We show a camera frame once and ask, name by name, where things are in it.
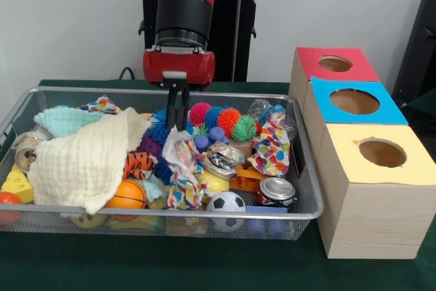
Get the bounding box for cream knitted cloth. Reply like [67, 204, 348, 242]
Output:
[27, 108, 151, 215]

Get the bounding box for silver drink can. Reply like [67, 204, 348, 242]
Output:
[12, 131, 42, 174]

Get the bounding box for blue spiky rubber ball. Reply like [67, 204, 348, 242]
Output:
[149, 107, 174, 143]

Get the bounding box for black and white soccer ball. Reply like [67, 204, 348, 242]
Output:
[206, 191, 247, 232]

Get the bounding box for multicolour patterned cloth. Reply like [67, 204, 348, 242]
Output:
[249, 110, 292, 178]

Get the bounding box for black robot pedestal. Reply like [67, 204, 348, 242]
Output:
[131, 0, 273, 82]

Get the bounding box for clear mesh bin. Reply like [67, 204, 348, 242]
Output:
[0, 87, 324, 241]

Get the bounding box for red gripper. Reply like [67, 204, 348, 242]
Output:
[142, 47, 216, 132]

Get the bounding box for yellow cheese wedge toy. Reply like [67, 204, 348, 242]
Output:
[0, 165, 33, 204]

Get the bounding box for wooden box with three holes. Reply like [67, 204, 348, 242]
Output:
[288, 47, 436, 260]

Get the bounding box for striped tiger plush toy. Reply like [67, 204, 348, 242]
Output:
[123, 151, 159, 181]

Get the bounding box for orange toy basketball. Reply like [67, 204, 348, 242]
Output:
[105, 181, 147, 210]

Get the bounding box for black monitor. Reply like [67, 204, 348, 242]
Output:
[392, 0, 436, 118]

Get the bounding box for crushed red drink can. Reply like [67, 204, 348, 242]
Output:
[255, 177, 298, 209]

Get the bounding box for yellow tennis ball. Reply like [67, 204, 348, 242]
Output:
[201, 172, 230, 196]

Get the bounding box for mint green cloth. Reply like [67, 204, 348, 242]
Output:
[34, 105, 103, 138]

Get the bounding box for red ball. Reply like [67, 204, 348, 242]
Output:
[0, 192, 22, 227]

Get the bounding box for small multicolour cloth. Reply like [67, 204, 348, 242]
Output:
[162, 127, 211, 211]

